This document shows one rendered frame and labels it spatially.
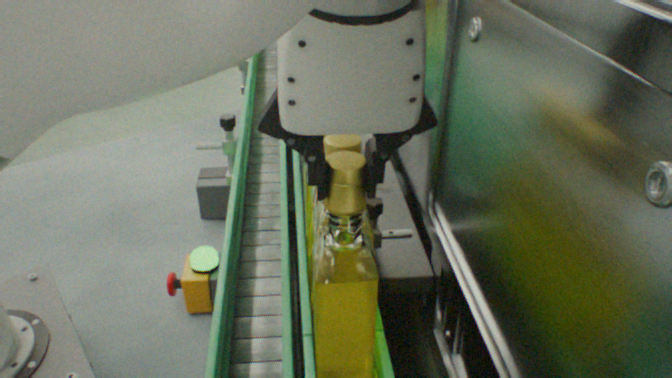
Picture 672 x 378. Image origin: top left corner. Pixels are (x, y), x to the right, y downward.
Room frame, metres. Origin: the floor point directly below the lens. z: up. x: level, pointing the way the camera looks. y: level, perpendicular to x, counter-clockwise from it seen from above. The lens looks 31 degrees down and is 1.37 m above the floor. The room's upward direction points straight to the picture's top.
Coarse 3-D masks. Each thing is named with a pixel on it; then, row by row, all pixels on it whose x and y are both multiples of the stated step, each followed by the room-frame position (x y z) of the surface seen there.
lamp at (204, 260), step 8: (200, 248) 0.69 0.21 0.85; (208, 248) 0.69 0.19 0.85; (192, 256) 0.68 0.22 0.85; (200, 256) 0.67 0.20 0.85; (208, 256) 0.67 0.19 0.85; (216, 256) 0.68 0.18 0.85; (192, 264) 0.67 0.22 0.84; (200, 264) 0.66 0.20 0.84; (208, 264) 0.67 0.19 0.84; (216, 264) 0.68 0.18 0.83; (200, 272) 0.66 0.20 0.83; (208, 272) 0.66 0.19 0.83
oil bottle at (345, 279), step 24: (312, 264) 0.39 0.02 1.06; (336, 264) 0.36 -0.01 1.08; (360, 264) 0.36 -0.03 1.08; (336, 288) 0.36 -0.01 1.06; (360, 288) 0.36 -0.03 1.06; (336, 312) 0.36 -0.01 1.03; (360, 312) 0.36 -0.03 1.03; (336, 336) 0.36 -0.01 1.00; (360, 336) 0.36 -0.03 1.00; (336, 360) 0.36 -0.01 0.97; (360, 360) 0.36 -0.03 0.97
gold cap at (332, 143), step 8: (328, 136) 0.45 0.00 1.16; (336, 136) 0.45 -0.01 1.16; (344, 136) 0.45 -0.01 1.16; (352, 136) 0.45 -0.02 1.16; (328, 144) 0.44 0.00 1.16; (336, 144) 0.43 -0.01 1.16; (344, 144) 0.44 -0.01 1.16; (352, 144) 0.44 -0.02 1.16; (360, 144) 0.44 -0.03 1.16; (328, 152) 0.44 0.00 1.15; (360, 152) 0.44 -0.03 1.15
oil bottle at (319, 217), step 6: (318, 204) 0.45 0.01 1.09; (318, 210) 0.45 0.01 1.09; (324, 210) 0.44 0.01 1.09; (366, 210) 0.44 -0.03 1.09; (312, 216) 0.46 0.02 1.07; (318, 216) 0.44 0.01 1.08; (324, 216) 0.43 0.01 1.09; (366, 216) 0.43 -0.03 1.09; (312, 222) 0.46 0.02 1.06; (318, 222) 0.43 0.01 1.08; (324, 222) 0.43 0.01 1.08; (366, 222) 0.43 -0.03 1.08; (312, 228) 0.46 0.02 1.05; (318, 228) 0.43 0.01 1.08; (324, 228) 0.42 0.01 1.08; (366, 228) 0.42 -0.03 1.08; (372, 228) 0.43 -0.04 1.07; (318, 234) 0.42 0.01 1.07; (372, 234) 0.43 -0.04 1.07; (372, 240) 0.43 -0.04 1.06
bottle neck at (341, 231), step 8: (328, 216) 0.39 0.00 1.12; (336, 216) 0.38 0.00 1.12; (352, 216) 0.38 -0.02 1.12; (360, 216) 0.38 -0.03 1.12; (328, 224) 0.38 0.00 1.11; (336, 224) 0.38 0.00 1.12; (344, 224) 0.37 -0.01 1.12; (352, 224) 0.38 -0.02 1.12; (360, 224) 0.38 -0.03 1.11; (328, 232) 0.38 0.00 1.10; (336, 232) 0.38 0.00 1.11; (344, 232) 0.37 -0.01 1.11; (352, 232) 0.38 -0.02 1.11; (360, 232) 0.38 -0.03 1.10; (328, 240) 0.38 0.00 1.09; (336, 240) 0.38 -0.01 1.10; (344, 240) 0.37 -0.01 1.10; (352, 240) 0.38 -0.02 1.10; (360, 240) 0.38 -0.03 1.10
